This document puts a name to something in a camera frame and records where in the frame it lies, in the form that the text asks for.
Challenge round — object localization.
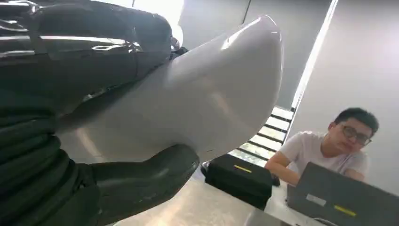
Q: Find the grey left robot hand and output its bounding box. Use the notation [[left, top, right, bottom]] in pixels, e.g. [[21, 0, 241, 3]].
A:
[[0, 0, 200, 226]]

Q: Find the white curved plastic shell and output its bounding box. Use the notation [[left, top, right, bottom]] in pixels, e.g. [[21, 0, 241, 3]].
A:
[[56, 14, 284, 166]]

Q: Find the black bag with yellow label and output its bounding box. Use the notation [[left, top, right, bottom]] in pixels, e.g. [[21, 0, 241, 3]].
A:
[[201, 153, 281, 210]]

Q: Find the slatted window panel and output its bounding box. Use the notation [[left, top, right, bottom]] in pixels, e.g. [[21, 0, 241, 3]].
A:
[[228, 106, 296, 167]]

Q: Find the white light strip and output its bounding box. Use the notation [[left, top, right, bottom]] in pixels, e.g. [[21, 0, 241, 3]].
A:
[[290, 0, 339, 109]]

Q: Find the person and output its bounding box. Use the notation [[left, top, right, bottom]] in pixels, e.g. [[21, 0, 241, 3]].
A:
[[265, 107, 380, 188]]

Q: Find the grey laptop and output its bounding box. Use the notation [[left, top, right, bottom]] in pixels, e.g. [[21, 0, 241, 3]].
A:
[[286, 161, 399, 226]]

